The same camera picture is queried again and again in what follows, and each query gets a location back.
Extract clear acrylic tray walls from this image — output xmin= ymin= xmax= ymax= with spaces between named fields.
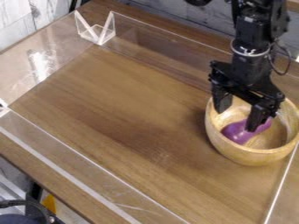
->
xmin=0 ymin=10 xmax=299 ymax=224

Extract brown wooden bowl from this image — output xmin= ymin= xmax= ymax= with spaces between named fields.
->
xmin=204 ymin=97 xmax=299 ymax=166

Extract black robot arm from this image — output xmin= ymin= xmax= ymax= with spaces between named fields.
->
xmin=210 ymin=0 xmax=290 ymax=132

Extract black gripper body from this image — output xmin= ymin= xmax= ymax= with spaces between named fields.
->
xmin=210 ymin=54 xmax=286 ymax=113

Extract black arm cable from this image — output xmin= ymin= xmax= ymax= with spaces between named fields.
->
xmin=266 ymin=40 xmax=294 ymax=77

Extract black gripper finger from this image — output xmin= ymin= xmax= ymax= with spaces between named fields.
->
xmin=246 ymin=102 xmax=274 ymax=132
xmin=211 ymin=85 xmax=232 ymax=114

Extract purple toy eggplant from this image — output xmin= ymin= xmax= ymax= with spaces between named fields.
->
xmin=220 ymin=118 xmax=272 ymax=145

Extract black clamp with cable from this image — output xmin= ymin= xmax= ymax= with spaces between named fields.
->
xmin=0 ymin=199 xmax=65 ymax=224

